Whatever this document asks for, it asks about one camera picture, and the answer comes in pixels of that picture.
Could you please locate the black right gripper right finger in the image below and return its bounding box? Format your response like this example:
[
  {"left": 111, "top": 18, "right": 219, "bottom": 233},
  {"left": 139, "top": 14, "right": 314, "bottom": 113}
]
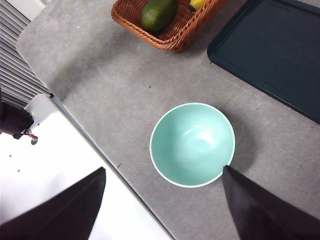
[{"left": 222, "top": 165, "right": 320, "bottom": 240}]

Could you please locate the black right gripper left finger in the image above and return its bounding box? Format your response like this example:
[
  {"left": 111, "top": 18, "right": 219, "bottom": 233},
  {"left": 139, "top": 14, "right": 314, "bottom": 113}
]
[{"left": 0, "top": 166, "right": 107, "bottom": 240}]

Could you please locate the turquoise ceramic bowl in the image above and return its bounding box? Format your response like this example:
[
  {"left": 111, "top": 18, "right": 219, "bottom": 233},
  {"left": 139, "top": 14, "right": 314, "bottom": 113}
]
[{"left": 149, "top": 101, "right": 236, "bottom": 188}]

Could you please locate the green avocado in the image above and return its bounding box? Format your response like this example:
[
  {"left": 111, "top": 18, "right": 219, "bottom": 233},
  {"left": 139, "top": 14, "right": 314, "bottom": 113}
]
[{"left": 140, "top": 0, "right": 180, "bottom": 33}]

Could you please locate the grey ribbed panel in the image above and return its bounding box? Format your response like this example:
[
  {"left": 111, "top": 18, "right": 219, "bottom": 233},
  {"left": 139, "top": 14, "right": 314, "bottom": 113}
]
[{"left": 0, "top": 0, "right": 52, "bottom": 108}]

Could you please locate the dark teal rectangular tray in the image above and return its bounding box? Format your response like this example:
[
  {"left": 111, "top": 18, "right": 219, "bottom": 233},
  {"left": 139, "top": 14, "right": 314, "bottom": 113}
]
[{"left": 206, "top": 0, "right": 320, "bottom": 125}]

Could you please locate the brown wicker basket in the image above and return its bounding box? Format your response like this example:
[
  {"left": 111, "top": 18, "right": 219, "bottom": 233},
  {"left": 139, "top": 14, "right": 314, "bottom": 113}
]
[{"left": 110, "top": 0, "right": 230, "bottom": 54}]

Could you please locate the yellow banana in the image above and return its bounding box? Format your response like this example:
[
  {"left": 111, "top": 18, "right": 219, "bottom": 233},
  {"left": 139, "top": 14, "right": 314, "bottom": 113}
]
[{"left": 189, "top": 0, "right": 210, "bottom": 11}]

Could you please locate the red cable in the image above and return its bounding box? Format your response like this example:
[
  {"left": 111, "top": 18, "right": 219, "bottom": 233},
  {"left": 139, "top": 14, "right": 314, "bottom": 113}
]
[{"left": 21, "top": 129, "right": 39, "bottom": 140}]

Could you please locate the black device with cable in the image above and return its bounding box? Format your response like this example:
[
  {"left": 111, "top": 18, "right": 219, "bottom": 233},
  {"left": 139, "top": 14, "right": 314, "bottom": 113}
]
[{"left": 0, "top": 91, "right": 35, "bottom": 140}]

